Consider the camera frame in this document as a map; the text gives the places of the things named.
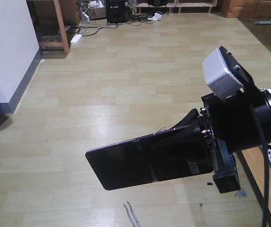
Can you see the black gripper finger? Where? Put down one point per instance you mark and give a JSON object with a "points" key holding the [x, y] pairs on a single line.
{"points": [[225, 174], [187, 123]]}

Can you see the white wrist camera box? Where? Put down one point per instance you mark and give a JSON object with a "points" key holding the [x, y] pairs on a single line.
{"points": [[218, 77]]}

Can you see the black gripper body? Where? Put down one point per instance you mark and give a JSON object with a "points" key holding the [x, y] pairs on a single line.
{"points": [[242, 120]]}

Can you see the white power strip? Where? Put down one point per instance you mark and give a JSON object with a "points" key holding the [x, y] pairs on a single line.
{"points": [[76, 38]]}

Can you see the black foldable phone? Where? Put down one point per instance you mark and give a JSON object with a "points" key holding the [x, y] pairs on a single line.
{"points": [[175, 153]]}

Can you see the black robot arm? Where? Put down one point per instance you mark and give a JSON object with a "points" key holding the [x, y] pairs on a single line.
{"points": [[236, 116]]}

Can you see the black computer tower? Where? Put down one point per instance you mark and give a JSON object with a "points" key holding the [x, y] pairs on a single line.
{"points": [[115, 11]]}

